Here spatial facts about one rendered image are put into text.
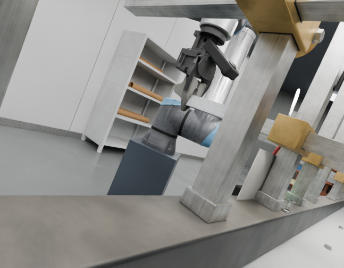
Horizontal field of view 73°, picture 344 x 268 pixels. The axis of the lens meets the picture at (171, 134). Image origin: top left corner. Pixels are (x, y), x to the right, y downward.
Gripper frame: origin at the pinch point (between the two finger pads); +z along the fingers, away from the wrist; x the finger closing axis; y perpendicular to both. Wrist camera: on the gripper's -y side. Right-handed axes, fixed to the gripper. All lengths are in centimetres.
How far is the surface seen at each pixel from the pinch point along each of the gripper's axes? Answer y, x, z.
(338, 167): -32.4, -23.7, -2.1
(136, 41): 216, -115, -54
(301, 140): -28.9, 3.8, -2.3
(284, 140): -26.8, 4.8, -1.1
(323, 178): -27, -53, 2
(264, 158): -24.4, 2.3, 3.0
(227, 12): -20.6, 24.8, -11.2
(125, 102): 248, -159, 23
